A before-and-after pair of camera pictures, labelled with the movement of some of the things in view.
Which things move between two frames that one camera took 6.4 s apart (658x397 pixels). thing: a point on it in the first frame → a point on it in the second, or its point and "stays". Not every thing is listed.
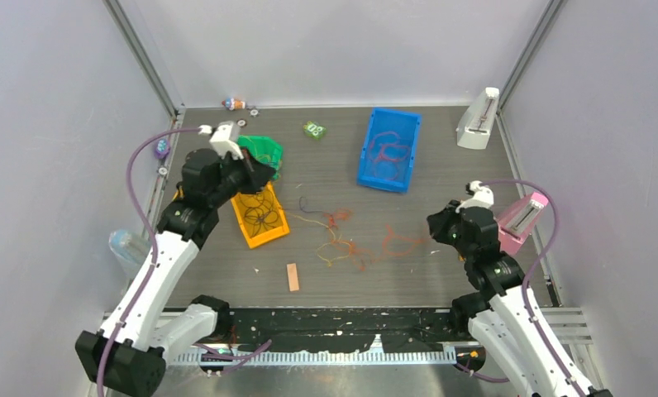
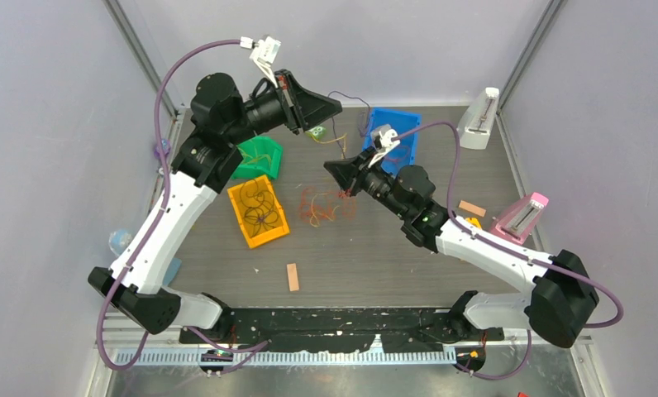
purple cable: (261, 213) stays
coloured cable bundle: (335, 249) → (316, 205)
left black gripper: (257, 174) → (301, 107)
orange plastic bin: (260, 215) stays
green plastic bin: (265, 150) stays
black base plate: (326, 330) stays
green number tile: (314, 129) stays
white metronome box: (475, 125) stays
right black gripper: (437, 222) → (350, 171)
